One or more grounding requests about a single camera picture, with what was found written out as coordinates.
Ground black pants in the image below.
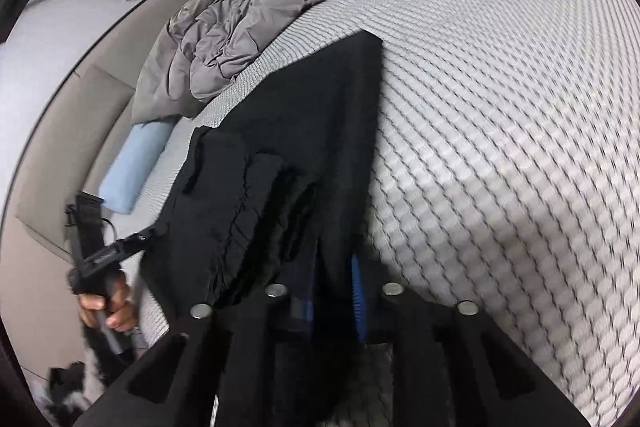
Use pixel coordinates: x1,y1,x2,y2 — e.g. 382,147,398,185
142,31,401,423

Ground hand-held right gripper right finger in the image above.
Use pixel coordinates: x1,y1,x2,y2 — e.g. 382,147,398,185
350,254,593,427

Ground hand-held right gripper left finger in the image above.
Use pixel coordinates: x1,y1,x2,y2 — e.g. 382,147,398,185
74,252,326,427

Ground white hexagon-patterned mattress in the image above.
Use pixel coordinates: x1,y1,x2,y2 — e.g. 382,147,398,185
120,0,640,427

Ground beige padded headboard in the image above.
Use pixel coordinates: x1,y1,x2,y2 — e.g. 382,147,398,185
2,0,201,378

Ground light blue pillow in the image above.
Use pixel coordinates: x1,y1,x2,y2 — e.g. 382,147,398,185
97,119,176,214

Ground person's left hand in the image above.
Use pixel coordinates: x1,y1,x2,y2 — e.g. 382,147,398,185
77,268,139,333

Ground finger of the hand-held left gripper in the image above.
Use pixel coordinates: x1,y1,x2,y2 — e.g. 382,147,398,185
82,227,166,279

